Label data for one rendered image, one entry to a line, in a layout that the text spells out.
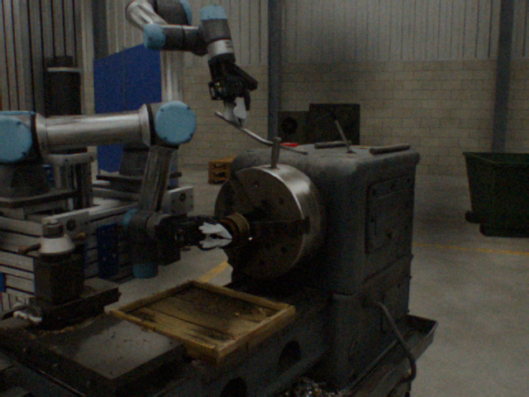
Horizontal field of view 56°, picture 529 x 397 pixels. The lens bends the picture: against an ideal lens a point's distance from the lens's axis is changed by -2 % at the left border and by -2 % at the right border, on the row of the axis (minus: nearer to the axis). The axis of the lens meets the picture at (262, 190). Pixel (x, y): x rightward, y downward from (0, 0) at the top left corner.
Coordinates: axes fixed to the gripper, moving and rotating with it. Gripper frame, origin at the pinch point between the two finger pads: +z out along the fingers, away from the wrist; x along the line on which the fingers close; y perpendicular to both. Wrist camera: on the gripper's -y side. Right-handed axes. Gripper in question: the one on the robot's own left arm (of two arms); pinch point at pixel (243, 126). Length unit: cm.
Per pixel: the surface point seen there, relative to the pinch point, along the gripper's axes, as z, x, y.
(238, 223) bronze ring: 26.6, 4.9, 17.9
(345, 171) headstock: 19.8, 23.7, -10.1
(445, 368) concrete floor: 136, -14, -147
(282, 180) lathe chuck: 18.4, 13.1, 6.1
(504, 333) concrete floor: 141, 3, -213
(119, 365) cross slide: 44, 14, 67
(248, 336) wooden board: 51, 13, 33
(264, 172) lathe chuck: 15.0, 8.0, 6.2
